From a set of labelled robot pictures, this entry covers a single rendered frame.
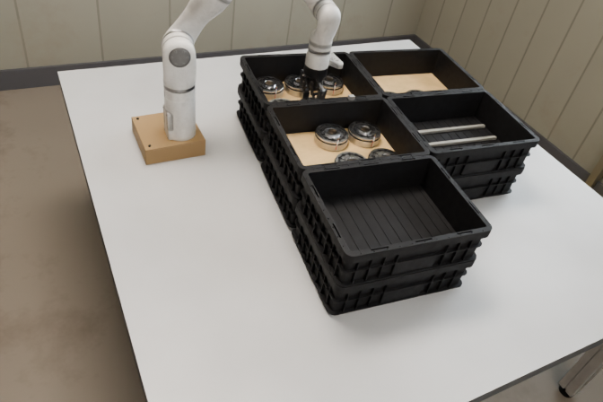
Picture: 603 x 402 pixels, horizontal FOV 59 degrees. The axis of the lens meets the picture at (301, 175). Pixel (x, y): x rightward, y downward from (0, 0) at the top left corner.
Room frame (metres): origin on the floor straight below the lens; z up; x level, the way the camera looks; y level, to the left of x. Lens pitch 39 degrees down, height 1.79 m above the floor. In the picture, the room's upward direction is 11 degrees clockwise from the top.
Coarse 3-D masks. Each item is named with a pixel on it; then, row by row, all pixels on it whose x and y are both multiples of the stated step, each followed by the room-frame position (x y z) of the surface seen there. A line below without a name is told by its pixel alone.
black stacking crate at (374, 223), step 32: (320, 192) 1.08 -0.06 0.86; (352, 192) 1.12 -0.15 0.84; (384, 192) 1.16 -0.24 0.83; (416, 192) 1.19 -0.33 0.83; (448, 192) 1.13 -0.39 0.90; (320, 224) 0.94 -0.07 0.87; (352, 224) 1.01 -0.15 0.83; (384, 224) 1.03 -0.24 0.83; (416, 224) 1.05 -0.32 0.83; (448, 224) 1.08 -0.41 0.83; (480, 224) 1.00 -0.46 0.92; (416, 256) 0.90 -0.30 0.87; (448, 256) 0.94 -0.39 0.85
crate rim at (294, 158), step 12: (276, 108) 1.33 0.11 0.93; (276, 120) 1.27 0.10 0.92; (276, 132) 1.23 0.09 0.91; (408, 132) 1.34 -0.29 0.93; (288, 144) 1.16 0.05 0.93; (420, 144) 1.28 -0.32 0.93; (288, 156) 1.14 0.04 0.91; (384, 156) 1.19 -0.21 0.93; (396, 156) 1.20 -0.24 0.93; (408, 156) 1.21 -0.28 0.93; (300, 168) 1.07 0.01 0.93; (312, 168) 1.08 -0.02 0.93
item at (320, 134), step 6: (324, 126) 1.39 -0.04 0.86; (330, 126) 1.39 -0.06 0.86; (336, 126) 1.40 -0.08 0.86; (318, 132) 1.34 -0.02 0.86; (324, 132) 1.35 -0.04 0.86; (342, 132) 1.37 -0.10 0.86; (324, 138) 1.32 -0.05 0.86; (330, 138) 1.32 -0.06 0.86; (336, 138) 1.33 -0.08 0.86; (342, 138) 1.34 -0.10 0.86
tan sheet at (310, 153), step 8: (288, 136) 1.34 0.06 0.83; (296, 136) 1.34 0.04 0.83; (304, 136) 1.35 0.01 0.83; (312, 136) 1.36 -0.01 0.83; (296, 144) 1.30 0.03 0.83; (304, 144) 1.31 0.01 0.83; (312, 144) 1.32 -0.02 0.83; (352, 144) 1.36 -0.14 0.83; (384, 144) 1.39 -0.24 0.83; (296, 152) 1.27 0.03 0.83; (304, 152) 1.27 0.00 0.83; (312, 152) 1.28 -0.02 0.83; (320, 152) 1.29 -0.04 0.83; (328, 152) 1.30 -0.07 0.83; (336, 152) 1.31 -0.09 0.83; (360, 152) 1.33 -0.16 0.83; (368, 152) 1.34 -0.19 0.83; (304, 160) 1.24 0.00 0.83; (312, 160) 1.24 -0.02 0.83; (320, 160) 1.25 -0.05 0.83; (328, 160) 1.26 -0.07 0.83
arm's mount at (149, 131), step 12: (132, 120) 1.38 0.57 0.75; (144, 120) 1.38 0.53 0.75; (156, 120) 1.39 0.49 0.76; (144, 132) 1.32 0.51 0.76; (156, 132) 1.33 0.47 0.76; (144, 144) 1.26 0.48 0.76; (156, 144) 1.27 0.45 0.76; (168, 144) 1.28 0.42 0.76; (180, 144) 1.29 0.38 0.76; (192, 144) 1.31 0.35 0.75; (204, 144) 1.33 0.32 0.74; (144, 156) 1.24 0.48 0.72; (156, 156) 1.25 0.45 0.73; (168, 156) 1.27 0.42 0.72; (180, 156) 1.29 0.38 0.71; (192, 156) 1.31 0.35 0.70
